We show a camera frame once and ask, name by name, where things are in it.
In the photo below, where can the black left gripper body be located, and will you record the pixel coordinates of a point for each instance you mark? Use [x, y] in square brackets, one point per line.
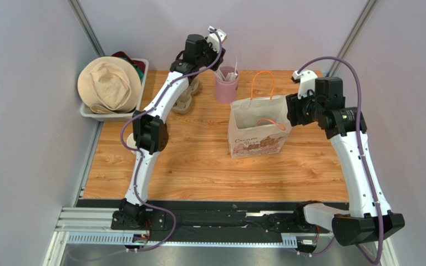
[209, 56]

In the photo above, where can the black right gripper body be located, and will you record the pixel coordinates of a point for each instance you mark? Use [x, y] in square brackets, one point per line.
[294, 110]

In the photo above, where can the white paper takeout bag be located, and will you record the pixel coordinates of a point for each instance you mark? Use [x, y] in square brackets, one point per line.
[258, 126]

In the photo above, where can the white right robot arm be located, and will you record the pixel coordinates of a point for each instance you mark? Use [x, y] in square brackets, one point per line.
[321, 100]

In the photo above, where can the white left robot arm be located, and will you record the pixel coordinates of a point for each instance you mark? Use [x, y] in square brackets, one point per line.
[150, 131]

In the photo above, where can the wrapped white straw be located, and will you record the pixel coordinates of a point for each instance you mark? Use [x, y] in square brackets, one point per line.
[219, 75]
[230, 77]
[235, 68]

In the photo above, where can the pink straw holder cup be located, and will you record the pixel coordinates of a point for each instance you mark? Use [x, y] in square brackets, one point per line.
[226, 92]

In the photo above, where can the lower cardboard cup carrier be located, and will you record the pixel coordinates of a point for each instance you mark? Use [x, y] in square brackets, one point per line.
[184, 101]

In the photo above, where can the green cloth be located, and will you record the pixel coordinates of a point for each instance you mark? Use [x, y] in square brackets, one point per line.
[137, 65]

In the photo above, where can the dark red cloth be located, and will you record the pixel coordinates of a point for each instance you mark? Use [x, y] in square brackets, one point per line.
[123, 54]

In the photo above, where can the beige bucket hat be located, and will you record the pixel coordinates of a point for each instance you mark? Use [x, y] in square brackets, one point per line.
[109, 85]

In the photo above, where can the stack of brown paper cups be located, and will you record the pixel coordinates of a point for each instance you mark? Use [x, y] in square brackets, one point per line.
[131, 143]

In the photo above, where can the white plastic basket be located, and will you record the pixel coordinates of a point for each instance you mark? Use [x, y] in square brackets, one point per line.
[85, 112]

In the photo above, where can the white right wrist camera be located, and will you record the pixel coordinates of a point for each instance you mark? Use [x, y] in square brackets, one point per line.
[306, 79]

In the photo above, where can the aluminium frame post right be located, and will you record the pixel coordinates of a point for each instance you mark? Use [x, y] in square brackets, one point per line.
[359, 24]

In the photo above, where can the aluminium frame post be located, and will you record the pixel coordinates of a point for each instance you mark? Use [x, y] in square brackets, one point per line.
[86, 27]
[359, 24]

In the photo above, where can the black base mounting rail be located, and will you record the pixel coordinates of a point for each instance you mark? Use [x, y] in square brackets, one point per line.
[224, 222]

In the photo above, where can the aluminium frame post left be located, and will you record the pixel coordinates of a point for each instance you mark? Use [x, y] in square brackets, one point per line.
[86, 27]

